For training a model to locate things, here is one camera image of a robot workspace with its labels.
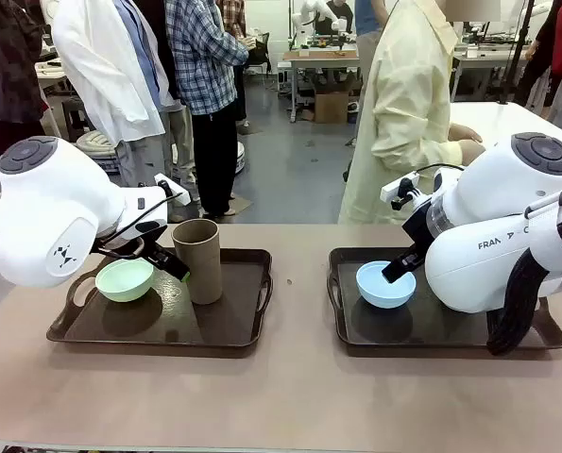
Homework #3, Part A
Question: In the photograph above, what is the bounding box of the light blue bowl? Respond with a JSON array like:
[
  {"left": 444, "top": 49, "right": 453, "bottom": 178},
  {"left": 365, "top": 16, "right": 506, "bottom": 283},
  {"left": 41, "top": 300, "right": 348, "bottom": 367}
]
[{"left": 355, "top": 260, "right": 417, "bottom": 310}]

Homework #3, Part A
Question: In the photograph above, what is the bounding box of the person in yellow shirt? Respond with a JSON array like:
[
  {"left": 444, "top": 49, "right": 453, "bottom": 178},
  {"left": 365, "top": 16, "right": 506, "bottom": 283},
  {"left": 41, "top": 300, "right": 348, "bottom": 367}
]
[{"left": 337, "top": 0, "right": 485, "bottom": 226}]

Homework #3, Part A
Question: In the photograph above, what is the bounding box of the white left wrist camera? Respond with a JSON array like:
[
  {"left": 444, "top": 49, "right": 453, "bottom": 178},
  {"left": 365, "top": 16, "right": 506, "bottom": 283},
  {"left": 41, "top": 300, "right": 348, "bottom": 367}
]
[{"left": 155, "top": 173, "right": 191, "bottom": 207}]

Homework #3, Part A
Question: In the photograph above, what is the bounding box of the black tripod pole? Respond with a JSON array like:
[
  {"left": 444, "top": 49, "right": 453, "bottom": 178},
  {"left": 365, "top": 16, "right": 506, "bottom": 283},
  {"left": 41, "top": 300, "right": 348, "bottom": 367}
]
[{"left": 497, "top": 0, "right": 537, "bottom": 106}]

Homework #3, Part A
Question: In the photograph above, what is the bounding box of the person's left hand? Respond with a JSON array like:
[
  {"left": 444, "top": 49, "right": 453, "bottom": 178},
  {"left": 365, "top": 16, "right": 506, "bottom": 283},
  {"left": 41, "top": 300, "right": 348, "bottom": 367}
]
[{"left": 448, "top": 123, "right": 484, "bottom": 143}]

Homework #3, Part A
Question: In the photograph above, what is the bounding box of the light green bowl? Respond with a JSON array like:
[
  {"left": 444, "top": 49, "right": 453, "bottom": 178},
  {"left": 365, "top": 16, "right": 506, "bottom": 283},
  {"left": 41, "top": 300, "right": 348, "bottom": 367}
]
[{"left": 94, "top": 259, "right": 155, "bottom": 303}]

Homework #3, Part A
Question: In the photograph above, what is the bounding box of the background work table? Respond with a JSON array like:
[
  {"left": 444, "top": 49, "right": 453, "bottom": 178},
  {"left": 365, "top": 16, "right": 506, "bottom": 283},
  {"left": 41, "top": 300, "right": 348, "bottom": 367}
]
[{"left": 282, "top": 48, "right": 363, "bottom": 124}]

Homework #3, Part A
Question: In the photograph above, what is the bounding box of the white ribbed round object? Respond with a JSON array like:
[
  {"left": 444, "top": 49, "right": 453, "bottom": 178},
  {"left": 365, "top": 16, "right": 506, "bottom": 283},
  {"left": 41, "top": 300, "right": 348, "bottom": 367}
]
[{"left": 75, "top": 130, "right": 121, "bottom": 174}]

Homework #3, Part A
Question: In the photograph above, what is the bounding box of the tall brown cup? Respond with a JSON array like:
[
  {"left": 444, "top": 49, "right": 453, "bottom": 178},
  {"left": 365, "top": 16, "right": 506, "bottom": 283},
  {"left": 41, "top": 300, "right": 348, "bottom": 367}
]
[{"left": 172, "top": 219, "right": 223, "bottom": 306}]

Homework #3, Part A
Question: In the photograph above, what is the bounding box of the person in blue shirt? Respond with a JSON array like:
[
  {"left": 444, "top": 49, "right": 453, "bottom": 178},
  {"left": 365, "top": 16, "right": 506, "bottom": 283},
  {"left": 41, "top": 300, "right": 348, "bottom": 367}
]
[{"left": 353, "top": 0, "right": 391, "bottom": 38}]

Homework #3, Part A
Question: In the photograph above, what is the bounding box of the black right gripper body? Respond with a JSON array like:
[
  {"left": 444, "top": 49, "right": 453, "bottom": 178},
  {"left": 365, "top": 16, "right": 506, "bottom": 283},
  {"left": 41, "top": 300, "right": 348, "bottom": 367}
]
[{"left": 401, "top": 202, "right": 436, "bottom": 260}]

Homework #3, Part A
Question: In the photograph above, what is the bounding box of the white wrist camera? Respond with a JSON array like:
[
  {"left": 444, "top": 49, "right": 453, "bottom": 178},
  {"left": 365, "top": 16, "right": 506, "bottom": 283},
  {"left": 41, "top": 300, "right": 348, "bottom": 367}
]
[
  {"left": 155, "top": 173, "right": 191, "bottom": 207},
  {"left": 381, "top": 173, "right": 421, "bottom": 202}
]

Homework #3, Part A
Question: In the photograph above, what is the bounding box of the black braided cable sleeve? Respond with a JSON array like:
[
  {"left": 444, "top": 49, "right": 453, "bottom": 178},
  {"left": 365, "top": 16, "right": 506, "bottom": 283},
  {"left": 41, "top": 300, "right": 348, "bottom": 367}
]
[{"left": 485, "top": 191, "right": 562, "bottom": 356}]

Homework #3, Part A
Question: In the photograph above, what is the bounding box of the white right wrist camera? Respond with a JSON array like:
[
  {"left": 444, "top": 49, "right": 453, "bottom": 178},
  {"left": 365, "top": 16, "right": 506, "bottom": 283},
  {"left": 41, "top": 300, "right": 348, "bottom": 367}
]
[{"left": 381, "top": 173, "right": 421, "bottom": 202}]

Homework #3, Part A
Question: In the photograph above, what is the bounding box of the person in dark patterned top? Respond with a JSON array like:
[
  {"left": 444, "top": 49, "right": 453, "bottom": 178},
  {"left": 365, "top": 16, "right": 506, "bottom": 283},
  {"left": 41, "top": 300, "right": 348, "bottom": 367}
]
[{"left": 0, "top": 0, "right": 50, "bottom": 190}]

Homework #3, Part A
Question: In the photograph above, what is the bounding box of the person in plaid shirt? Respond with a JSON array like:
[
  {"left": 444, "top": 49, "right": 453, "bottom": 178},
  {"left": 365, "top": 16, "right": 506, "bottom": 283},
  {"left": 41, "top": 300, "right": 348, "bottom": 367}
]
[{"left": 164, "top": 0, "right": 251, "bottom": 218}]

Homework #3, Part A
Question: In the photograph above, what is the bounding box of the dark brown serving tray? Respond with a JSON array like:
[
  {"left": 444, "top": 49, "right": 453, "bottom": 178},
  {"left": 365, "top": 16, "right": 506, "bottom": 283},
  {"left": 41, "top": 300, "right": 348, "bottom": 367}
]
[
  {"left": 327, "top": 246, "right": 562, "bottom": 358},
  {"left": 46, "top": 248, "right": 273, "bottom": 349}
]

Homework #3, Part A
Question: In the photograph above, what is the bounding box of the white side table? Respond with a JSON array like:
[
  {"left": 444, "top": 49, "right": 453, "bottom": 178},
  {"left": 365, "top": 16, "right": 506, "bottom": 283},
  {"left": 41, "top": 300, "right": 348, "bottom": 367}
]
[{"left": 448, "top": 101, "right": 562, "bottom": 159}]

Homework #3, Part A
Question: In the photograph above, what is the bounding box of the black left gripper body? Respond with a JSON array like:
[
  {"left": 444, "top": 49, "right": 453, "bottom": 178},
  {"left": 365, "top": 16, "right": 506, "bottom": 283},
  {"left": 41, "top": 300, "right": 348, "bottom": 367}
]
[{"left": 95, "top": 220, "right": 168, "bottom": 260}]

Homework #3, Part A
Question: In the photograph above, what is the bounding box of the person's right forearm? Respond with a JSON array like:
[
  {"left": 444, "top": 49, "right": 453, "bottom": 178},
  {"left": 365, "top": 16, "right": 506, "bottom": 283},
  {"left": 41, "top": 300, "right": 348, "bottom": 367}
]
[{"left": 378, "top": 140, "right": 465, "bottom": 172}]

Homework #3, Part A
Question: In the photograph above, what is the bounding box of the person's right hand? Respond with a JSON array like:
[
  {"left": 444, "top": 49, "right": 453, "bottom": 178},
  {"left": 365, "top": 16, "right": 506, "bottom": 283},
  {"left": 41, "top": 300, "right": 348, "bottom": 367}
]
[{"left": 459, "top": 141, "right": 487, "bottom": 166}]

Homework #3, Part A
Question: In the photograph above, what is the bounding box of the cardboard box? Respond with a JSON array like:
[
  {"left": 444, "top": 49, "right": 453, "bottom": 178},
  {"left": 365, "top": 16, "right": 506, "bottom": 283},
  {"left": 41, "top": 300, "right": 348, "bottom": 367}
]
[{"left": 314, "top": 90, "right": 350, "bottom": 125}]

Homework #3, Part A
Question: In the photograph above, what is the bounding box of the person in white shirt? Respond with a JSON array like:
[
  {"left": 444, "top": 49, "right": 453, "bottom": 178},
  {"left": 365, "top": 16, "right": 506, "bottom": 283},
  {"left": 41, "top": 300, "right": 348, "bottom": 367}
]
[{"left": 52, "top": 0, "right": 197, "bottom": 223}]

